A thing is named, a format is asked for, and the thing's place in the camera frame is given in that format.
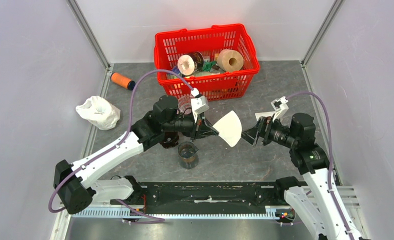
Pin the white paper coffee filter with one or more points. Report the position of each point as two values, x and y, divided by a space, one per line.
271 114
229 128

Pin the blue small box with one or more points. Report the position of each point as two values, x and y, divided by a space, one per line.
175 72

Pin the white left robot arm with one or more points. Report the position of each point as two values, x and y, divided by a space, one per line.
73 182

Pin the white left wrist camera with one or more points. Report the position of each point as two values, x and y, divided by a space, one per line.
199 103

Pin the beige tape roll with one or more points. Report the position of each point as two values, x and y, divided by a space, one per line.
230 60

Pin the green packet in basket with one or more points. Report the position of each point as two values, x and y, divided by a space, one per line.
210 66

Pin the brown plastic coffee dripper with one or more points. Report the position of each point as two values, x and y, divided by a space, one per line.
170 140

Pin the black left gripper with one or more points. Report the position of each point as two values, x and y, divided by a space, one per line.
201 129

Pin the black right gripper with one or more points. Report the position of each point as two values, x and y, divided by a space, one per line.
263 129

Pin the orange cylindrical bottle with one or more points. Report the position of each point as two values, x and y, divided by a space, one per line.
123 81

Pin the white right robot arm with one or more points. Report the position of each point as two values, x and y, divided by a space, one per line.
327 219

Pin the small glass measuring beaker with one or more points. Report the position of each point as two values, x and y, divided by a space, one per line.
188 157

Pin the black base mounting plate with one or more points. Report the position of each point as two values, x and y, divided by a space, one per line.
206 198

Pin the clear glass coffee dripper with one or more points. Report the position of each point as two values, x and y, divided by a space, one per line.
184 104

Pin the white crumpled plastic bag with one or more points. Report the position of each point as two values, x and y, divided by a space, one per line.
99 112

